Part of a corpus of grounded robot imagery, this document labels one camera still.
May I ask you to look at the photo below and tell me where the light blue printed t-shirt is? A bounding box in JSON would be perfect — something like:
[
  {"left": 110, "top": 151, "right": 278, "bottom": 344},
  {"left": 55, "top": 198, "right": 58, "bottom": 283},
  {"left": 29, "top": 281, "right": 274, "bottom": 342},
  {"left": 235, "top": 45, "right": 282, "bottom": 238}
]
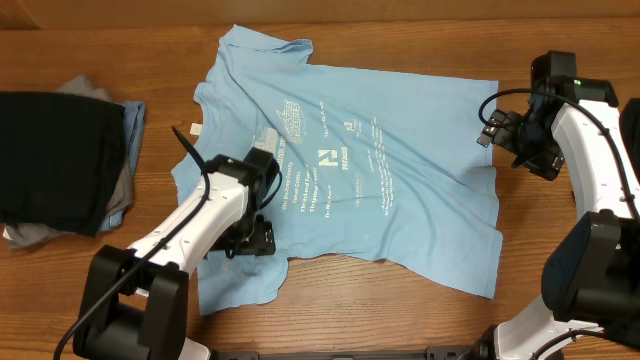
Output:
[{"left": 194, "top": 26, "right": 502, "bottom": 315}]

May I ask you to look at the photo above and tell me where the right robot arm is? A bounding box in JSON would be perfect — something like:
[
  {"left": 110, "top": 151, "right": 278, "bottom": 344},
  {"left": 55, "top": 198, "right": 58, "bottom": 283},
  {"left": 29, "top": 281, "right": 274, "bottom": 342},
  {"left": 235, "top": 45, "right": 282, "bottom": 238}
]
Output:
[{"left": 465, "top": 51, "right": 639, "bottom": 359}]

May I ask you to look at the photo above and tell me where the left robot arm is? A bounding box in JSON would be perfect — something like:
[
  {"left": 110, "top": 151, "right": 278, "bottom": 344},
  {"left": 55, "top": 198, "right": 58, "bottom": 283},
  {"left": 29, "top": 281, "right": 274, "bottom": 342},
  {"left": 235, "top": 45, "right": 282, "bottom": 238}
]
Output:
[{"left": 66, "top": 148, "right": 281, "bottom": 360}]

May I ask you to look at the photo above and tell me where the black t-shirt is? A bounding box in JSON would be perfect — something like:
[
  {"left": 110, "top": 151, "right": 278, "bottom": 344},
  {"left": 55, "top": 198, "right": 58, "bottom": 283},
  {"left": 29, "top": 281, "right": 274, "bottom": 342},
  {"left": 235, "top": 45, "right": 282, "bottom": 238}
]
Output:
[{"left": 619, "top": 98, "right": 640, "bottom": 179}]

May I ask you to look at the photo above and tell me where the folded grey garment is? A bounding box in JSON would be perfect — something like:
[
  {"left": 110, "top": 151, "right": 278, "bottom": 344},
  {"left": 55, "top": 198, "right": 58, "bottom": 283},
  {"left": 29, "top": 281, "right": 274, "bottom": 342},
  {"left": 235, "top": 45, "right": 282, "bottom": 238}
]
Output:
[{"left": 3, "top": 74, "right": 135, "bottom": 250}]

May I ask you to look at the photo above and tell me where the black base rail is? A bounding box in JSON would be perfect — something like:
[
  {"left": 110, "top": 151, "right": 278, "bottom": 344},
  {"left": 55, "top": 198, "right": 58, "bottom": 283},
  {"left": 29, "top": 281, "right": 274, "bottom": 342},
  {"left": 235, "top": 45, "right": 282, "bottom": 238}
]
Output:
[{"left": 179, "top": 339, "right": 497, "bottom": 360}]

